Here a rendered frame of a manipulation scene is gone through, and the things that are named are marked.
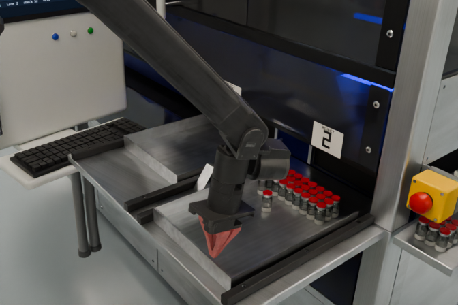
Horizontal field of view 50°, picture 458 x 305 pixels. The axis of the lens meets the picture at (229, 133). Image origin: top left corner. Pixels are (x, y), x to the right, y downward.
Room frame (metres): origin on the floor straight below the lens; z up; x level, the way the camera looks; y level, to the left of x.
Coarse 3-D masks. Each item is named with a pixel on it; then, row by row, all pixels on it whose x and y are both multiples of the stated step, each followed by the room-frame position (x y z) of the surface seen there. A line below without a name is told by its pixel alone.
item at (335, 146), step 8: (320, 128) 0.99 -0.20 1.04; (328, 128) 0.97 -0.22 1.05; (312, 136) 1.01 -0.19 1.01; (320, 136) 0.99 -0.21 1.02; (328, 136) 0.97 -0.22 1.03; (336, 136) 0.95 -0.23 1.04; (312, 144) 1.00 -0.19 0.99; (320, 144) 0.99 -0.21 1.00; (328, 144) 0.97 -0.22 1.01; (336, 144) 0.95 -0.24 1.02; (328, 152) 0.97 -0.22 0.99; (336, 152) 0.95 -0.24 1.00
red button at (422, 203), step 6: (420, 192) 0.78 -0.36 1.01; (414, 198) 0.77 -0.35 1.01; (420, 198) 0.76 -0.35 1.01; (426, 198) 0.76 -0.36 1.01; (414, 204) 0.76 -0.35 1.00; (420, 204) 0.75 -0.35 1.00; (426, 204) 0.75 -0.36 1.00; (414, 210) 0.76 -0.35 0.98; (420, 210) 0.75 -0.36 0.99; (426, 210) 0.75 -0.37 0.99
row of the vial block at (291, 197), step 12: (276, 180) 0.95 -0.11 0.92; (276, 192) 0.95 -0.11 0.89; (288, 192) 0.92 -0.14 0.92; (300, 192) 0.90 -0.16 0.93; (288, 204) 0.91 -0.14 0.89; (300, 204) 0.88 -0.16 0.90; (312, 204) 0.86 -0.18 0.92; (324, 204) 0.85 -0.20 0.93; (312, 216) 0.86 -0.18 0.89; (324, 216) 0.85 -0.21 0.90
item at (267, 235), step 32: (256, 192) 0.96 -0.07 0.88; (160, 224) 0.82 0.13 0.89; (192, 224) 0.83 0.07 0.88; (256, 224) 0.84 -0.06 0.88; (288, 224) 0.84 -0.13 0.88; (192, 256) 0.73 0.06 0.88; (224, 256) 0.73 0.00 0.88; (256, 256) 0.74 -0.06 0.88; (288, 256) 0.72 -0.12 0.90; (224, 288) 0.65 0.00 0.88
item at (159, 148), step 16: (160, 128) 1.24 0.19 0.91; (176, 128) 1.27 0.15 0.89; (192, 128) 1.30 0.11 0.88; (208, 128) 1.31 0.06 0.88; (128, 144) 1.15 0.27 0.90; (144, 144) 1.19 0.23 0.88; (160, 144) 1.19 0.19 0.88; (176, 144) 1.19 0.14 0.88; (192, 144) 1.20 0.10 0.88; (208, 144) 1.20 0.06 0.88; (224, 144) 1.20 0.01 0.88; (144, 160) 1.09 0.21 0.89; (160, 160) 1.10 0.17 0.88; (176, 160) 1.10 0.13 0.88; (192, 160) 1.11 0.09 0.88; (208, 160) 1.11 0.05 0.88; (176, 176) 0.97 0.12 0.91; (192, 176) 1.00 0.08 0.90
